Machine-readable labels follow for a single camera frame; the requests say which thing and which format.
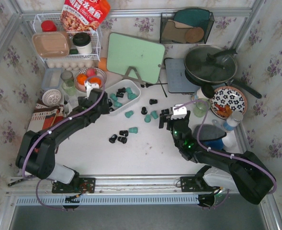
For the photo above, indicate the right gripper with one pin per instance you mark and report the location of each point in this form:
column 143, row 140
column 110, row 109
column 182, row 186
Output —
column 167, row 120

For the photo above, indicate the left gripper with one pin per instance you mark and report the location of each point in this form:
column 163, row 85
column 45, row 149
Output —
column 105, row 103

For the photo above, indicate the teal capsule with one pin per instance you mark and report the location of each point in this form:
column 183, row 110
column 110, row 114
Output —
column 118, row 104
column 154, row 114
column 131, row 96
column 147, row 118
column 113, row 97
column 129, row 114
column 128, row 90
column 133, row 130

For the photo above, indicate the white storage basket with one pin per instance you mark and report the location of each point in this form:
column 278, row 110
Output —
column 126, row 103

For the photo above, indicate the grey blue oven mitt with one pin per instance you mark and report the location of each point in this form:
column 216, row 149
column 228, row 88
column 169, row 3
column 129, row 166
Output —
column 211, row 136

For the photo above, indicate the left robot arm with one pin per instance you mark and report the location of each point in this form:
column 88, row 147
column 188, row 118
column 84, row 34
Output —
column 36, row 155

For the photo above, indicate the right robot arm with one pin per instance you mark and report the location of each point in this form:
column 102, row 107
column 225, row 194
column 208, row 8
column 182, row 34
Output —
column 251, row 177

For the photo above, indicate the right orange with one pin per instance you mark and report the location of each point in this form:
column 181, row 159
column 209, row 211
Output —
column 96, row 80

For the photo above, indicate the orange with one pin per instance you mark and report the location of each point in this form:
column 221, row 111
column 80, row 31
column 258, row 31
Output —
column 96, row 80
column 81, row 78

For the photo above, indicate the clear glass tumbler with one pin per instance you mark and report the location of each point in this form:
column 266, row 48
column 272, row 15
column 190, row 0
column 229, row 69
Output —
column 73, row 101

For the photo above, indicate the fruit bowl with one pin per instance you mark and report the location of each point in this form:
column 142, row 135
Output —
column 98, row 72

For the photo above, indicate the grey induction cooker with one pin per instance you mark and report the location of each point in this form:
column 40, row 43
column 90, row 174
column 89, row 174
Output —
column 176, row 78

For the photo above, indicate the left orange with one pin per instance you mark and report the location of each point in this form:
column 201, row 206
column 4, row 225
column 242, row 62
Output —
column 81, row 78

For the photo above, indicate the pink peach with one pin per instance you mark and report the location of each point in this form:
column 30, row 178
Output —
column 91, row 72

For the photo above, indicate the green glass cup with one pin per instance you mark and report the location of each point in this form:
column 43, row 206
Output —
column 201, row 107

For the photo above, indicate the green glass tumbler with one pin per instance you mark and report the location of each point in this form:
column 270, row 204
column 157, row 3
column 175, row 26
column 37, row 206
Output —
column 69, row 88

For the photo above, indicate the orange sponge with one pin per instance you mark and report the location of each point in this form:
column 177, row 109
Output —
column 103, row 64

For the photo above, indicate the grey glass tumbler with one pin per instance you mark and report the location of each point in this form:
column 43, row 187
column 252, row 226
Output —
column 67, row 78

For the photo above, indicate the white round strainer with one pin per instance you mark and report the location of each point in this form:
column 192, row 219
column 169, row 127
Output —
column 51, row 97

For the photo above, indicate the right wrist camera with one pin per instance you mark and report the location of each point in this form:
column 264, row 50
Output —
column 178, row 111

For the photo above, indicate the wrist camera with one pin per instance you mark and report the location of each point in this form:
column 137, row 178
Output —
column 90, row 86
column 178, row 111

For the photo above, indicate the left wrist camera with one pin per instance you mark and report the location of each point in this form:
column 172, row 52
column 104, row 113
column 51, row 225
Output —
column 90, row 86

